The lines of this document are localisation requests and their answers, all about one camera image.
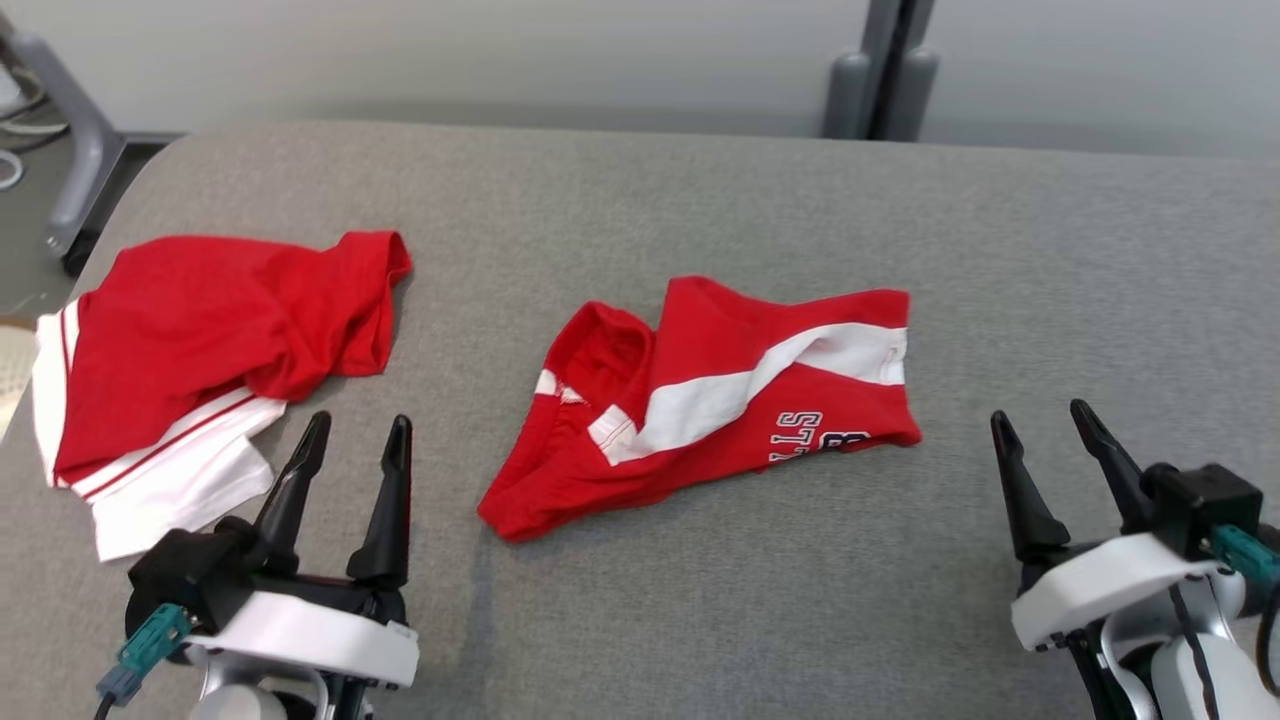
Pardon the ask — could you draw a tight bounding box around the teal right camera cable plug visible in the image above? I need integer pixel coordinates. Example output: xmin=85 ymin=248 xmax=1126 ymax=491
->
xmin=1208 ymin=524 xmax=1280 ymax=601

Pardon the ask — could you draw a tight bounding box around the red Bulls 23 jersey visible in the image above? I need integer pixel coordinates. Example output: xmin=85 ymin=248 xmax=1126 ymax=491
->
xmin=477 ymin=275 xmax=923 ymax=544

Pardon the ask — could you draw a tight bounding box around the grey slotted partition post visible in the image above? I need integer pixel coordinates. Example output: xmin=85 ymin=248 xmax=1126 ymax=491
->
xmin=860 ymin=0 xmax=938 ymax=141

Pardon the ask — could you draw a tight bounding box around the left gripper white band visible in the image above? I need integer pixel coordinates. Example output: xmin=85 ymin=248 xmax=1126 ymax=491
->
xmin=185 ymin=410 xmax=421 ymax=691

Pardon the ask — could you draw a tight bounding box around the teal left camera cable plug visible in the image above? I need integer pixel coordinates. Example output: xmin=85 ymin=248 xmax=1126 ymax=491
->
xmin=97 ymin=603 xmax=193 ymax=707

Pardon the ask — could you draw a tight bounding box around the teal camera cable plug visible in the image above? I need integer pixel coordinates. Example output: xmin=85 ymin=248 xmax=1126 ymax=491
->
xmin=1208 ymin=524 xmax=1280 ymax=601
xmin=97 ymin=603 xmax=193 ymax=707

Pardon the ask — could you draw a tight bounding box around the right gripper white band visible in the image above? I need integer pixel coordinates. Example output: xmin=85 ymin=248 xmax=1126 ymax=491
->
xmin=990 ymin=399 xmax=1229 ymax=653

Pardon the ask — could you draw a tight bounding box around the red jersey with white sleeves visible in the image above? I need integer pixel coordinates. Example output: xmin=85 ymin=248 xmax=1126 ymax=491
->
xmin=32 ymin=230 xmax=413 ymax=563

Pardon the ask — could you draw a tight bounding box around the grey round post foot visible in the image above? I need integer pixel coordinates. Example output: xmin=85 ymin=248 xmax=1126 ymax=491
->
xmin=886 ymin=45 xmax=940 ymax=142
xmin=822 ymin=50 xmax=873 ymax=140

